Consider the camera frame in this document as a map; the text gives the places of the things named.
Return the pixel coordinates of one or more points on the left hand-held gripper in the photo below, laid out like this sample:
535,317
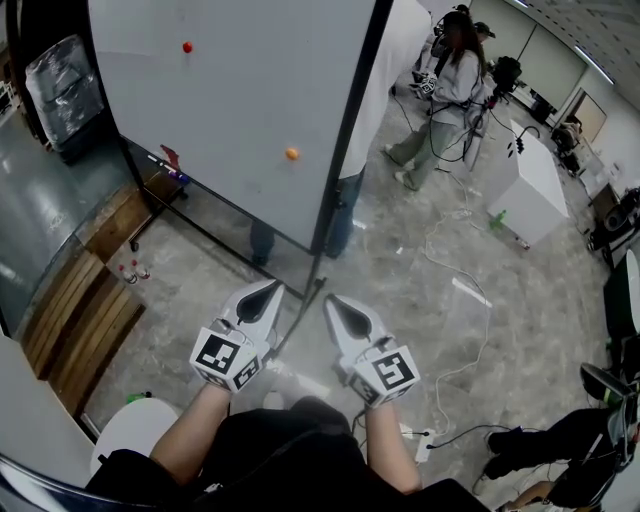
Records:
220,357

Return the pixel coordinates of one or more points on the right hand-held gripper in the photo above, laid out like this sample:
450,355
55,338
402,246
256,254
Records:
390,372

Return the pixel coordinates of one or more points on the white whiteboard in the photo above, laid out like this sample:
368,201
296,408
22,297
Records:
240,100

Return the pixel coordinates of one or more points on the person's left forearm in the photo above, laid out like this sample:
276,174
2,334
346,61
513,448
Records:
185,440

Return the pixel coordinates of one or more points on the person's right forearm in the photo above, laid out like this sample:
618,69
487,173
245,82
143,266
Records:
390,450

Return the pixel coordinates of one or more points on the red-capped water bottle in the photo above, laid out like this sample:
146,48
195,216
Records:
129,274
142,270

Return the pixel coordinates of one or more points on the white power strip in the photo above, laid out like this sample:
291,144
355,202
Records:
424,447

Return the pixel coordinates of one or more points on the person's black shirt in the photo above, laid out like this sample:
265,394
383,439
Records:
280,460

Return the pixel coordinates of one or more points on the purple marker pen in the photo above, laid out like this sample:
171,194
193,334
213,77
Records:
176,175

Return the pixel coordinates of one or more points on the orange round magnet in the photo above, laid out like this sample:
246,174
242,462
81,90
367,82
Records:
292,154

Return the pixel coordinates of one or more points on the white round stool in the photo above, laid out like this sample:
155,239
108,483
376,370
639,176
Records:
130,425

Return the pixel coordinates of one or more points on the red board eraser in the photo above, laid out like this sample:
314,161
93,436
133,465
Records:
171,155

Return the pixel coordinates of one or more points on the green plastic bottle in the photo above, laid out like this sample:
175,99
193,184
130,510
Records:
498,220

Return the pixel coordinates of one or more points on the wooden plank platform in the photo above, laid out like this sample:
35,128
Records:
75,310

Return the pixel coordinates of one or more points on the white table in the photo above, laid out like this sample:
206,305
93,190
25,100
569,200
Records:
30,400

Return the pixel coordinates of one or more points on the red round magnet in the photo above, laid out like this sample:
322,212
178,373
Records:
187,47

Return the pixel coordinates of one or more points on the plastic-wrapped dark cabinet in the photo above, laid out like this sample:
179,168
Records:
65,95

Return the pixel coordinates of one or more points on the white box pedestal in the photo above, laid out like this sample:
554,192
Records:
530,185

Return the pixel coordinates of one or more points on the black camera rig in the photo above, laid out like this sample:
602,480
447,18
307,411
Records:
507,72

